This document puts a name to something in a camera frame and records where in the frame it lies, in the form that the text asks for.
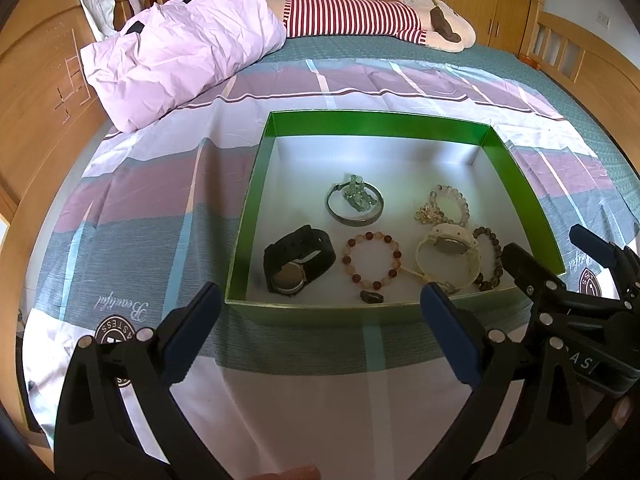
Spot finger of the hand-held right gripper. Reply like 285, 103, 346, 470
501, 242, 627, 337
569, 224, 640, 306

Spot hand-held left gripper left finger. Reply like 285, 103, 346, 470
52, 281, 223, 480

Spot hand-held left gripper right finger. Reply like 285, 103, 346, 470
412, 281, 591, 480

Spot brown bead bracelet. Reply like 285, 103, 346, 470
472, 226, 505, 292

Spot clear crystal bead bracelet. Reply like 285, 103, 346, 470
429, 184, 471, 227

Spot red orange bead bracelet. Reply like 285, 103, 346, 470
342, 230, 402, 285

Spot silver metal bangle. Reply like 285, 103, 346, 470
326, 183, 385, 227

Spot green cardboard box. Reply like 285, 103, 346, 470
225, 110, 566, 328

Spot person's left hand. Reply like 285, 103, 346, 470
249, 465, 322, 480

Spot white wrist watch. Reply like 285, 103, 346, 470
416, 223, 482, 295

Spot black wrist watch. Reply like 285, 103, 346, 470
263, 225, 337, 295

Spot printed bed sheet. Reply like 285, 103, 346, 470
20, 57, 631, 480

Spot wooden footboard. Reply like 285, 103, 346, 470
520, 2, 640, 176

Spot pink pillow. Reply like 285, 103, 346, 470
80, 0, 287, 133

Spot wooden headboard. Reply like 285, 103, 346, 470
0, 0, 166, 221

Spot striped plush toy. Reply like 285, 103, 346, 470
262, 0, 477, 54

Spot white cloth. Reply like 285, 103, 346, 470
72, 0, 121, 41

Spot gold chain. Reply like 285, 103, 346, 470
414, 201, 448, 226

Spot green jade bracelet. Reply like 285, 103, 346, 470
340, 173, 378, 211

